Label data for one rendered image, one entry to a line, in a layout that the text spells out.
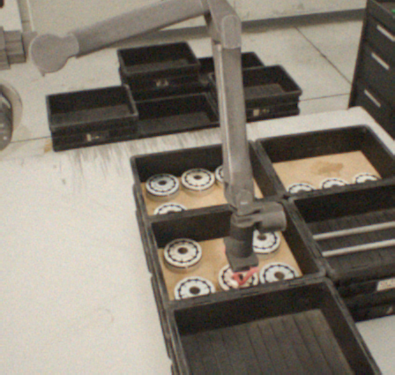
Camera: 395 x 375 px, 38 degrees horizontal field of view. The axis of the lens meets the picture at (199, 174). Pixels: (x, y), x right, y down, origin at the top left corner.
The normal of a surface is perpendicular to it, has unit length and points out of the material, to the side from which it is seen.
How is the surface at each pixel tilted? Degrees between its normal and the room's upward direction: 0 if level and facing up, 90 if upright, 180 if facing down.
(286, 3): 90
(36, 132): 0
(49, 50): 61
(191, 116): 0
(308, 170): 0
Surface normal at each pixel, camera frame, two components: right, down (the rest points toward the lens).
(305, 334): 0.00, -0.79
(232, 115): 0.18, 0.14
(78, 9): 0.26, 0.59
